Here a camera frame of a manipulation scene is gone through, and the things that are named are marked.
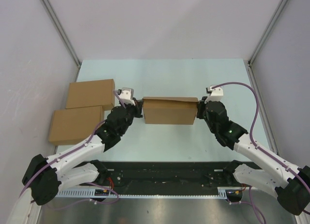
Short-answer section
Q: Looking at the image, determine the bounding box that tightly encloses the right aluminium frame post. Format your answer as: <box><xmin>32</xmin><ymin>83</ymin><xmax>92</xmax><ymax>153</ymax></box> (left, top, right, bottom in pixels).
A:
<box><xmin>249</xmin><ymin>0</ymin><xmax>294</xmax><ymax>64</ymax></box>

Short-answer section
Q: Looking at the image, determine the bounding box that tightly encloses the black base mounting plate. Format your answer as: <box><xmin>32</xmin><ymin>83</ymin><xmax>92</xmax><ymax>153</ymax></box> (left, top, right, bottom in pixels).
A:
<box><xmin>93</xmin><ymin>160</ymin><xmax>241</xmax><ymax>188</ymax></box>

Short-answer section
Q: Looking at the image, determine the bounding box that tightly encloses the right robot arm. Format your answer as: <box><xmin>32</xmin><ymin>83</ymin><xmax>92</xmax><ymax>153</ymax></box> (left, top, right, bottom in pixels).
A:
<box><xmin>197</xmin><ymin>96</ymin><xmax>310</xmax><ymax>215</ymax></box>

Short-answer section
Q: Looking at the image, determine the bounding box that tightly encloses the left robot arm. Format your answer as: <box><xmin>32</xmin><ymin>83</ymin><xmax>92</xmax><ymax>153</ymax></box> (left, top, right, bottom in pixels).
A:
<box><xmin>22</xmin><ymin>99</ymin><xmax>143</xmax><ymax>206</ymax></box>

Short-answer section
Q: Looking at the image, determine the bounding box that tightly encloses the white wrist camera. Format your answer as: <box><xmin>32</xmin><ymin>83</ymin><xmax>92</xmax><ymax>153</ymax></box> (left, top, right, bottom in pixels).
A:
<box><xmin>113</xmin><ymin>88</ymin><xmax>135</xmax><ymax>107</ymax></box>
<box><xmin>204</xmin><ymin>85</ymin><xmax>223</xmax><ymax>104</ymax></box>

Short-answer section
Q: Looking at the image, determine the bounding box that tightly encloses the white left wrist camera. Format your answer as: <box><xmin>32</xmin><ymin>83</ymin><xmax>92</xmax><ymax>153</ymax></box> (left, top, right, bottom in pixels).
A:
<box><xmin>113</xmin><ymin>88</ymin><xmax>135</xmax><ymax>107</ymax></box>

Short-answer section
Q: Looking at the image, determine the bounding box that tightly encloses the right aluminium side rail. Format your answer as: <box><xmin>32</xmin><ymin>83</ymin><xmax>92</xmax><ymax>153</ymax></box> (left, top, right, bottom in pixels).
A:
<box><xmin>244</xmin><ymin>60</ymin><xmax>279</xmax><ymax>155</ymax></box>

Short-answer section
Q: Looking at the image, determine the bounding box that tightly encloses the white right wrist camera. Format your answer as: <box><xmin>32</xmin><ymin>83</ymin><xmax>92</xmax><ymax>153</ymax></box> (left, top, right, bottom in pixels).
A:
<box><xmin>204</xmin><ymin>85</ymin><xmax>223</xmax><ymax>104</ymax></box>

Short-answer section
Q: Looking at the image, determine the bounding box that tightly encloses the grey slotted cable duct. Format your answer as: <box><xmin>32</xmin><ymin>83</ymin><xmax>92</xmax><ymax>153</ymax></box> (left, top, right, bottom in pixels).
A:
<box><xmin>56</xmin><ymin>184</ymin><xmax>241</xmax><ymax>199</ymax></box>

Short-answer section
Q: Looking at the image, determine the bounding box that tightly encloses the brown cardboard box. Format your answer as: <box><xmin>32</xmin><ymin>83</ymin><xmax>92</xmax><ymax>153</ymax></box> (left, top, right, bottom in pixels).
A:
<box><xmin>143</xmin><ymin>97</ymin><xmax>199</xmax><ymax>125</ymax></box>

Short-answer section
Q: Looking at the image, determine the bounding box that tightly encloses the folded cardboard box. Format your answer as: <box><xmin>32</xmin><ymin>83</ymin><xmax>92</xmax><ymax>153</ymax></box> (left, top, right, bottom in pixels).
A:
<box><xmin>65</xmin><ymin>79</ymin><xmax>115</xmax><ymax>111</ymax></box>
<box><xmin>48</xmin><ymin>106</ymin><xmax>104</xmax><ymax>146</ymax></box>

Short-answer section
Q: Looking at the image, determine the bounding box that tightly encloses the aluminium frame post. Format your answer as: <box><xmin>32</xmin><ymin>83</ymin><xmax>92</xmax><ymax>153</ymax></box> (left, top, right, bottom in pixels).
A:
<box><xmin>40</xmin><ymin>0</ymin><xmax>81</xmax><ymax>68</ymax></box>
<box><xmin>249</xmin><ymin>0</ymin><xmax>294</xmax><ymax>64</ymax></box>

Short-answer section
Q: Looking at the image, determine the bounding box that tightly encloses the left aluminium frame post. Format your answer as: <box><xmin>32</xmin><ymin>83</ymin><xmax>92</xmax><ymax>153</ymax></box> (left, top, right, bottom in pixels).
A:
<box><xmin>40</xmin><ymin>0</ymin><xmax>81</xmax><ymax>68</ymax></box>

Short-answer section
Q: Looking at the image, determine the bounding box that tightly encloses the lower folded cardboard box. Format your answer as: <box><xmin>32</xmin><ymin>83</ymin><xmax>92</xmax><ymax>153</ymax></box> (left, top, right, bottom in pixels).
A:
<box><xmin>48</xmin><ymin>106</ymin><xmax>104</xmax><ymax>146</ymax></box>

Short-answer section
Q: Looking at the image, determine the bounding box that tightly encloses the upper folded cardboard box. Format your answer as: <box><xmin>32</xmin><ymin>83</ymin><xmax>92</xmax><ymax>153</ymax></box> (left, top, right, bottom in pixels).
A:
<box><xmin>65</xmin><ymin>79</ymin><xmax>115</xmax><ymax>111</ymax></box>

